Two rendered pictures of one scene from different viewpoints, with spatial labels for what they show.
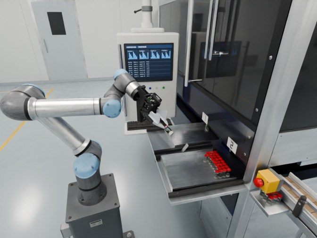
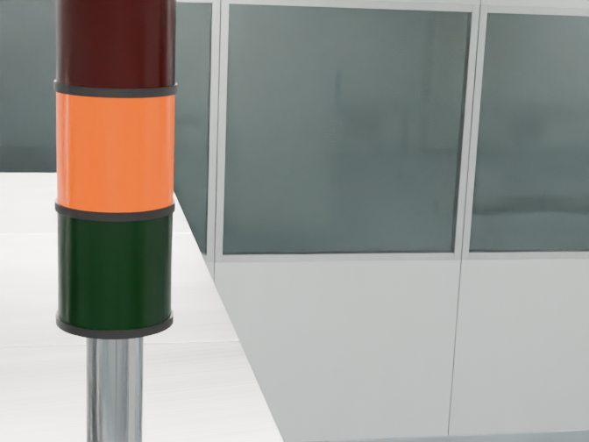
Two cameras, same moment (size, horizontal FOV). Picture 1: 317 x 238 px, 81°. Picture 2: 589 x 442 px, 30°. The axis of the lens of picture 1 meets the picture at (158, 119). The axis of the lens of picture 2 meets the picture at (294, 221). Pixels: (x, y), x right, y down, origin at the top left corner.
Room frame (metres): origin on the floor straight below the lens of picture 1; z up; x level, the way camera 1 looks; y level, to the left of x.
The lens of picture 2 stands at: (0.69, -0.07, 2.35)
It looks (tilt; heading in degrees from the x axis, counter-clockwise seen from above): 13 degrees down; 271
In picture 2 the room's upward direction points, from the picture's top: 2 degrees clockwise
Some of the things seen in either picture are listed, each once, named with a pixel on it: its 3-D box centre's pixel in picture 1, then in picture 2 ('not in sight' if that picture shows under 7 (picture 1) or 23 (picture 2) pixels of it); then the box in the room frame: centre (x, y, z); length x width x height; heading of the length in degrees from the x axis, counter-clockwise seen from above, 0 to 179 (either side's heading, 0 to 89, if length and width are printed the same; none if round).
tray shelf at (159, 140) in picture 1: (191, 152); not in sight; (0.98, -0.21, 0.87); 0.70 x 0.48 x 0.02; 13
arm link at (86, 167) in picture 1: (87, 169); not in sight; (0.73, 0.36, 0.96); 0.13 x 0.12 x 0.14; 11
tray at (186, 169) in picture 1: (195, 167); not in sight; (0.81, -0.21, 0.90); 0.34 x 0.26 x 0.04; 102
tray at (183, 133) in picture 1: (191, 134); not in sight; (1.17, -0.24, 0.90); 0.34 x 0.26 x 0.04; 103
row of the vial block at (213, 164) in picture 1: (213, 164); not in sight; (0.83, -0.31, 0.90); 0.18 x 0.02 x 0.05; 12
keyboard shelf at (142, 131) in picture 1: (149, 125); not in sight; (1.49, 0.08, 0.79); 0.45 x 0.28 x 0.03; 99
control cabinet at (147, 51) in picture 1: (148, 76); not in sight; (1.67, 0.09, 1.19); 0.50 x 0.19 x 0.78; 99
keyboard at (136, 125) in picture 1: (149, 123); not in sight; (1.47, 0.08, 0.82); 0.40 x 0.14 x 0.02; 99
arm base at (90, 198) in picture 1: (91, 187); not in sight; (0.72, 0.36, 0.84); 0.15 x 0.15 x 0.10
